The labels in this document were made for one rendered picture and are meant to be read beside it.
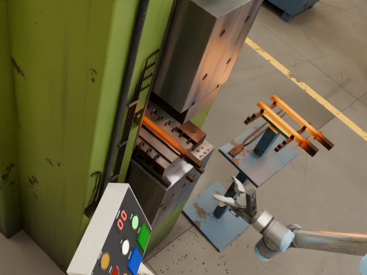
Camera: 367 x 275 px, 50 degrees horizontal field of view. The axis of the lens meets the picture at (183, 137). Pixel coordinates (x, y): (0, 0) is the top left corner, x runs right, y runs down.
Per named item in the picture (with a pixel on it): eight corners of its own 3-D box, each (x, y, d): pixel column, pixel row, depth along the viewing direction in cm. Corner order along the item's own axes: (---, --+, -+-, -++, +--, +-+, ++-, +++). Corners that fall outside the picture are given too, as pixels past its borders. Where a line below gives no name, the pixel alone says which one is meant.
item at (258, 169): (296, 156, 235) (297, 154, 234) (256, 188, 211) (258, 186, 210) (259, 123, 245) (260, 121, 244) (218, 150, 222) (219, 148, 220)
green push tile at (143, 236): (150, 234, 150) (144, 222, 145) (144, 251, 145) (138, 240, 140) (146, 234, 150) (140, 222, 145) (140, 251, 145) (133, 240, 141)
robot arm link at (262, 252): (278, 256, 179) (291, 244, 170) (260, 266, 173) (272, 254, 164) (266, 238, 184) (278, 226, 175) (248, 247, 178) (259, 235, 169)
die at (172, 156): (188, 155, 189) (193, 143, 182) (161, 177, 176) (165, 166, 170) (125, 103, 199) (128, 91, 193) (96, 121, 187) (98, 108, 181)
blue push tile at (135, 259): (142, 257, 143) (136, 246, 138) (136, 277, 138) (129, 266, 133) (138, 257, 144) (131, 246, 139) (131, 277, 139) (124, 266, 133)
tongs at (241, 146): (281, 109, 257) (282, 108, 256) (286, 114, 255) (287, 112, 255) (228, 153, 220) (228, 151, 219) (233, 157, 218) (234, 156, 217)
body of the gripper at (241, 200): (226, 209, 172) (248, 228, 169) (233, 199, 166) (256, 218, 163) (235, 199, 177) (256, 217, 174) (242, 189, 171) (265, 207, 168)
